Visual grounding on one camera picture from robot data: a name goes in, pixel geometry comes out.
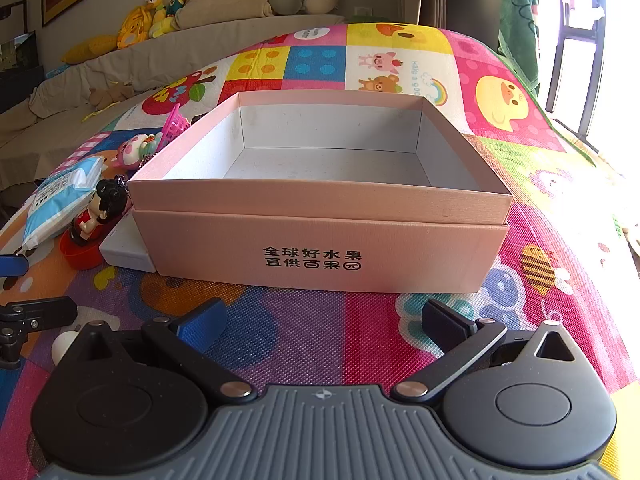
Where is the pink plastic basket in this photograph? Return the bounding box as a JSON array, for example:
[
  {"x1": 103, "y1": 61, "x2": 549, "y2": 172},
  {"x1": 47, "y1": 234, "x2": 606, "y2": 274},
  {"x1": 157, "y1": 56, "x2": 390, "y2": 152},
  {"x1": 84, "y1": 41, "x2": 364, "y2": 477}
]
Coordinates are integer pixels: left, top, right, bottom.
[{"x1": 159, "y1": 104, "x2": 194, "y2": 154}]

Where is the white ball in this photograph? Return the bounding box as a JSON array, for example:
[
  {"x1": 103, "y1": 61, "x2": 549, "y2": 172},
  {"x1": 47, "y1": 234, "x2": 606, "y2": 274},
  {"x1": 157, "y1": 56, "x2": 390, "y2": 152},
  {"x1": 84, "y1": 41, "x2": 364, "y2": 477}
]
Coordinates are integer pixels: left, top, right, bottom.
[{"x1": 51, "y1": 332, "x2": 81, "y2": 365}]

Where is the black-haired doll figure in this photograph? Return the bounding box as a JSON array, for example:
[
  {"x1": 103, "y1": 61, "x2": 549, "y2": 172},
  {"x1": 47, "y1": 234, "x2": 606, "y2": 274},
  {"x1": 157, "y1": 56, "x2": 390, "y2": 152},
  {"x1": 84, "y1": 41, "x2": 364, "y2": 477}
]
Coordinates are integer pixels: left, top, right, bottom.
[{"x1": 67, "y1": 177, "x2": 132, "y2": 248}]

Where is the yellow duck plush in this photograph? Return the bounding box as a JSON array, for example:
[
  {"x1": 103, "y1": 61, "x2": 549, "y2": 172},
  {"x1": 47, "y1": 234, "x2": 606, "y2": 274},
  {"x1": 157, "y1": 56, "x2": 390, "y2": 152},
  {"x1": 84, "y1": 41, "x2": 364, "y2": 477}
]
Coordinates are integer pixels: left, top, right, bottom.
[{"x1": 116, "y1": 5, "x2": 157, "y2": 51}]

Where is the white flat box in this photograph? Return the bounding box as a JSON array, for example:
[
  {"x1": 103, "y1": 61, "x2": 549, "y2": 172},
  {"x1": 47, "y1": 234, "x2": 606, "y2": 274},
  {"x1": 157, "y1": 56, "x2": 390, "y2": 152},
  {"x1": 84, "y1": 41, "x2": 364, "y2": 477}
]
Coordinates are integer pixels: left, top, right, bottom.
[{"x1": 98, "y1": 210, "x2": 157, "y2": 275}]

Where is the pink pig toy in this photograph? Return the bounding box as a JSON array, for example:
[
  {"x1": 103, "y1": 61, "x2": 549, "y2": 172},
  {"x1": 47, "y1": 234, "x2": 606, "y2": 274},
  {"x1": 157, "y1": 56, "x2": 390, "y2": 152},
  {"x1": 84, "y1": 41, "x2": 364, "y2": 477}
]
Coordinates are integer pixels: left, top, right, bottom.
[{"x1": 114, "y1": 132, "x2": 164, "y2": 171}]

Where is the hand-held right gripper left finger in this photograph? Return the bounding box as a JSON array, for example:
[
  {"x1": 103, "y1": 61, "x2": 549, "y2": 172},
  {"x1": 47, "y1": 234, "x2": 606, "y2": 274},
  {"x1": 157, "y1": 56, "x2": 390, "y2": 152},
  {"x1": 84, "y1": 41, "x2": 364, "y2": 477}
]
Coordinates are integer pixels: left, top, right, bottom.
[{"x1": 70, "y1": 297, "x2": 256, "y2": 406}]

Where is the colourful cartoon play mat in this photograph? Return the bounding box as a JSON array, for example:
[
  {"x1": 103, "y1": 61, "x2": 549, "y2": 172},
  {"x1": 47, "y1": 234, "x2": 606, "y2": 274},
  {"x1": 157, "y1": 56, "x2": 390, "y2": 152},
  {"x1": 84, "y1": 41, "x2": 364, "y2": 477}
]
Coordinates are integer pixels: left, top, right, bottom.
[{"x1": 0, "y1": 22, "x2": 640, "y2": 480}]

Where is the black television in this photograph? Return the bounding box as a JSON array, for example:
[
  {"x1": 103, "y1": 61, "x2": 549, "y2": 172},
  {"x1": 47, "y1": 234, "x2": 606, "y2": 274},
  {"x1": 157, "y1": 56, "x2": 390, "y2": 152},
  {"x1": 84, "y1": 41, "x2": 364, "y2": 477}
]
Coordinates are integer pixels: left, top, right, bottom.
[{"x1": 0, "y1": 30, "x2": 47, "y2": 117}]

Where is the brown teddy plush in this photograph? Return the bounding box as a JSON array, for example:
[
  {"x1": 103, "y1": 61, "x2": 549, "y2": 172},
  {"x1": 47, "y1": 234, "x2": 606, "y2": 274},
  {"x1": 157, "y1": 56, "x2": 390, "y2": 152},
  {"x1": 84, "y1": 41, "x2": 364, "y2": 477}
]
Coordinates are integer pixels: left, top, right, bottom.
[{"x1": 89, "y1": 82, "x2": 135, "y2": 110}]

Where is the blue white wet wipes packet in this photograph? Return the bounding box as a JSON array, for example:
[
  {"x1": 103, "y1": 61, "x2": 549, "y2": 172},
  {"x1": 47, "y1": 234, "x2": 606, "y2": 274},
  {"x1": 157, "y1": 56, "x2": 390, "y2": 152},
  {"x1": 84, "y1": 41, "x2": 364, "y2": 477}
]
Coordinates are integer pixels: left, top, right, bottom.
[{"x1": 22, "y1": 156, "x2": 106, "y2": 251}]

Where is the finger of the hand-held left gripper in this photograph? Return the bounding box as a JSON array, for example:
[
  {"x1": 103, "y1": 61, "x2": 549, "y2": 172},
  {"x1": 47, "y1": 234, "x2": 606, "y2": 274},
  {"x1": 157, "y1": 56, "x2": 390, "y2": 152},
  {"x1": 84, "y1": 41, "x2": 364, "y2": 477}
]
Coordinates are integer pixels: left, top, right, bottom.
[
  {"x1": 0, "y1": 296, "x2": 79, "y2": 332},
  {"x1": 0, "y1": 255, "x2": 29, "y2": 277}
]

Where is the beige sofa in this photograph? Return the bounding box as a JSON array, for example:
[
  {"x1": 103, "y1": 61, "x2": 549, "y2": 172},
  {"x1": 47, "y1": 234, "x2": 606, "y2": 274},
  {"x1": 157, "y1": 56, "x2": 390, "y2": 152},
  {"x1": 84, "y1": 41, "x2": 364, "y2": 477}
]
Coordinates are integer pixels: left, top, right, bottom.
[{"x1": 0, "y1": 14, "x2": 346, "y2": 196}]

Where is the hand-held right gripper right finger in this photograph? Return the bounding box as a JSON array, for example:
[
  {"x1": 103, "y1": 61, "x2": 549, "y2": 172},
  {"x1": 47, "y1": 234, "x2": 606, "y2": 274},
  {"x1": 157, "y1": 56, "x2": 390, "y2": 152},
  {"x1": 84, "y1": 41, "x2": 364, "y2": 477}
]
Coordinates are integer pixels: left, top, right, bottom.
[{"x1": 392, "y1": 299, "x2": 583, "y2": 406}]

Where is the pink cardboard box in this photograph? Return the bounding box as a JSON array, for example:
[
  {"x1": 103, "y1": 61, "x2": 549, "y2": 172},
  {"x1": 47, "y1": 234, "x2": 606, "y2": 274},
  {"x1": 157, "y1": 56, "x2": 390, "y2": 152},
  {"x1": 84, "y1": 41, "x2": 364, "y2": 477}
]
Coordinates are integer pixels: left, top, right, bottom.
[{"x1": 127, "y1": 91, "x2": 515, "y2": 293}]

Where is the small yellow plush toy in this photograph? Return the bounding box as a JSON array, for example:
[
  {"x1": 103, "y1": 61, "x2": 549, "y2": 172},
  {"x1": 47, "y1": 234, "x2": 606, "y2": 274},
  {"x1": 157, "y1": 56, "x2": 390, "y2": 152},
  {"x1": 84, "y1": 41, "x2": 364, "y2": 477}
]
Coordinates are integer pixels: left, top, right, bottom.
[{"x1": 145, "y1": 0, "x2": 173, "y2": 38}]

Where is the black window railing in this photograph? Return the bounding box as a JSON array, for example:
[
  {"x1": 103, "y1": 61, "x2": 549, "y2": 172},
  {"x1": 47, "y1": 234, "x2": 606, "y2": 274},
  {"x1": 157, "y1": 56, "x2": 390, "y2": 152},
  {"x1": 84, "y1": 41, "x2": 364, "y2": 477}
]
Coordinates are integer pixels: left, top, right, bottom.
[{"x1": 545, "y1": 0, "x2": 613, "y2": 153}]

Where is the green hanging blanket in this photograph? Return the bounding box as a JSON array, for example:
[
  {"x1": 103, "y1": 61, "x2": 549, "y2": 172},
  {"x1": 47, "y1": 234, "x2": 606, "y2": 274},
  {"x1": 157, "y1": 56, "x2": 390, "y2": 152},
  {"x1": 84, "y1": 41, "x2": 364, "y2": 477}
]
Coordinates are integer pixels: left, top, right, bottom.
[{"x1": 497, "y1": 0, "x2": 543, "y2": 101}]

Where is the yellow cushion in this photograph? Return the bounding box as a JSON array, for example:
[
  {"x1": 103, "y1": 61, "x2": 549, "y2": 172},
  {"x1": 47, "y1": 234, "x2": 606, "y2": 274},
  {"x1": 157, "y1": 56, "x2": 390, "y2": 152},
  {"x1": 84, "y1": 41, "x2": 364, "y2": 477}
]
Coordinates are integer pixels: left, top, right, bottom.
[{"x1": 60, "y1": 34, "x2": 118, "y2": 65}]

